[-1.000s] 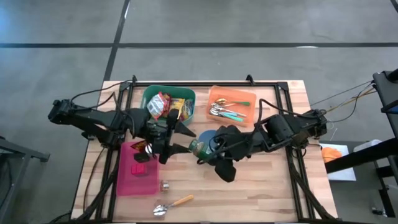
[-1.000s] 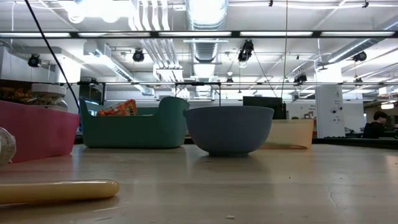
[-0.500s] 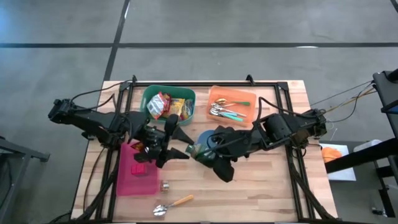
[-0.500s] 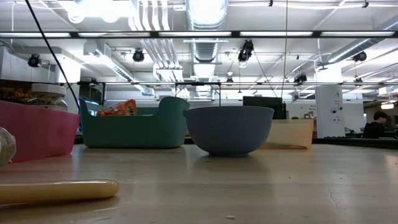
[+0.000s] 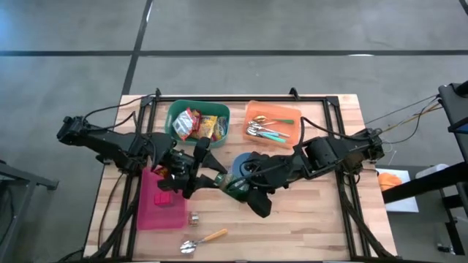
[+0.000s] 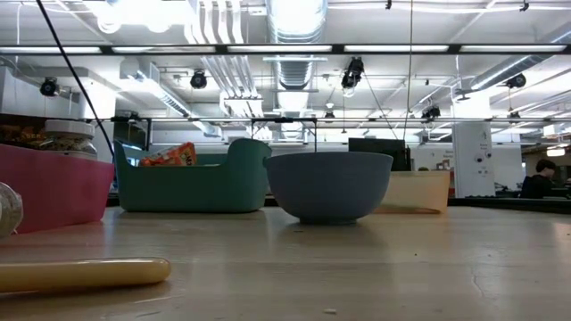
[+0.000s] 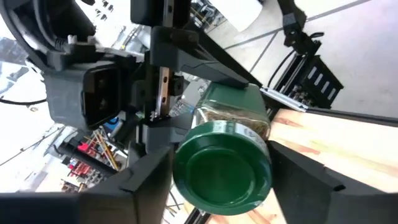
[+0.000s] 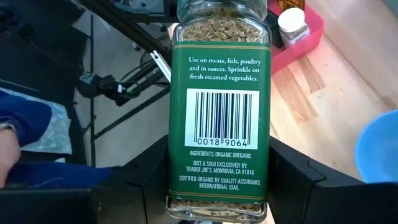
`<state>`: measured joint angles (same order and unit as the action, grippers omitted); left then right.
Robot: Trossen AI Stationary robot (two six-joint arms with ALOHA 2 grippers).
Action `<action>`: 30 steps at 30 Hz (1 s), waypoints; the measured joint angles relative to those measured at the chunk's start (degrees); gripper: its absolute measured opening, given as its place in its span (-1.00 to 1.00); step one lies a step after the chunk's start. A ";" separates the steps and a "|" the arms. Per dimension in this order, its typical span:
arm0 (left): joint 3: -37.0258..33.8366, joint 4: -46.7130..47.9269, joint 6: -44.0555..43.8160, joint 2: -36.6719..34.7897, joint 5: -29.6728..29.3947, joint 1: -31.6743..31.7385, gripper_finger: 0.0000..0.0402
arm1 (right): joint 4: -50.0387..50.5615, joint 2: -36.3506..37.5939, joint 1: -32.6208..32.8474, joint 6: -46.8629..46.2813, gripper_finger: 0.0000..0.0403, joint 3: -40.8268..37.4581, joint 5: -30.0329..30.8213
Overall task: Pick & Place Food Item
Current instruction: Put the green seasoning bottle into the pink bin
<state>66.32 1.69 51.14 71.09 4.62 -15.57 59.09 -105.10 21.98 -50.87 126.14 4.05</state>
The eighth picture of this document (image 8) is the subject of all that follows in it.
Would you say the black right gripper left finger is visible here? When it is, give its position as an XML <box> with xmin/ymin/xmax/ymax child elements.
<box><xmin>90</xmin><ymin>134</ymin><xmax>171</xmax><ymax>224</ymax></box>

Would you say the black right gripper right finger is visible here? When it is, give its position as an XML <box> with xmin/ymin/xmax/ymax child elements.
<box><xmin>267</xmin><ymin>136</ymin><xmax>398</xmax><ymax>224</ymax></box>

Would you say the green-label oregano jar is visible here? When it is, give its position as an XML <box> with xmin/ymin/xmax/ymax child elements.
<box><xmin>165</xmin><ymin>0</ymin><xmax>273</xmax><ymax>224</ymax></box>

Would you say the white-lidded seasoning jar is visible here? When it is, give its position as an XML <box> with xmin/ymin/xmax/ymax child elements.
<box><xmin>277</xmin><ymin>7</ymin><xmax>311</xmax><ymax>49</ymax></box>

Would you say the person's forearm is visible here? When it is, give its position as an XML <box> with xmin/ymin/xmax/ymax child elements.
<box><xmin>0</xmin><ymin>90</ymin><xmax>53</xmax><ymax>148</ymax></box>

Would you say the person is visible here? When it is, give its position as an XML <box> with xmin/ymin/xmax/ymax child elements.
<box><xmin>6</xmin><ymin>161</ymin><xmax>123</xmax><ymax>190</ymax></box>

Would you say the blue bowl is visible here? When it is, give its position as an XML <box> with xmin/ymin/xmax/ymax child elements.
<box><xmin>354</xmin><ymin>108</ymin><xmax>398</xmax><ymax>185</ymax></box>

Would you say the pale blue cloth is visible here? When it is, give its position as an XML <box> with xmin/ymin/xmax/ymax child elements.
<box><xmin>0</xmin><ymin>86</ymin><xmax>73</xmax><ymax>156</ymax></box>

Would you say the person's hand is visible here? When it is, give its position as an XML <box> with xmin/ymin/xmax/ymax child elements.
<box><xmin>0</xmin><ymin>128</ymin><xmax>22</xmax><ymax>189</ymax></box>

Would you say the pink plastic bin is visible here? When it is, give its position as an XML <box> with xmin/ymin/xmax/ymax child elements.
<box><xmin>266</xmin><ymin>0</ymin><xmax>325</xmax><ymax>76</ymax></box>

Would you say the dark grey metal stand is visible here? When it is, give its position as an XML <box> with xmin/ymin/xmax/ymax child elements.
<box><xmin>0</xmin><ymin>0</ymin><xmax>90</xmax><ymax>104</ymax></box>

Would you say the black cable bundle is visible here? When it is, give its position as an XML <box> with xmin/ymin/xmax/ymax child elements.
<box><xmin>75</xmin><ymin>58</ymin><xmax>170</xmax><ymax>108</ymax></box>

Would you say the black aluminium rig frame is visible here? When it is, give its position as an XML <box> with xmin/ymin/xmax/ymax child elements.
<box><xmin>76</xmin><ymin>0</ymin><xmax>178</xmax><ymax>166</ymax></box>

